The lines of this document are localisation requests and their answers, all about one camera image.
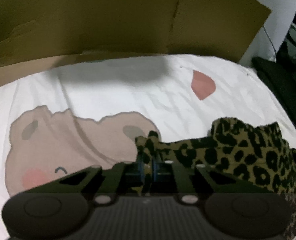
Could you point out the leopard print garment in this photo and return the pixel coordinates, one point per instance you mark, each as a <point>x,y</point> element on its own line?
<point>250,150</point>

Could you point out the white bear print bedsheet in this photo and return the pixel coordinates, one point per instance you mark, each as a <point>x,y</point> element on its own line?
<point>113,92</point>

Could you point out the brown cardboard sheet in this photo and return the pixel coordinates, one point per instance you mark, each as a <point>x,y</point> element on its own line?
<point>113,17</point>

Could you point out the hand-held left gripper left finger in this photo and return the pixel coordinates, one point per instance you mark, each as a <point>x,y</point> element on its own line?
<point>140,172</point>

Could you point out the white board panel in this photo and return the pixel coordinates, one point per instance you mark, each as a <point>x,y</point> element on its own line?
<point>280,5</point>

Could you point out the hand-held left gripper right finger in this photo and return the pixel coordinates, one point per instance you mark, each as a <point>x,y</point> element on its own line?
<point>155,172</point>

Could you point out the black folded garment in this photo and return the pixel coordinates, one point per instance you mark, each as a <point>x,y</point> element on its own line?
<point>283,92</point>

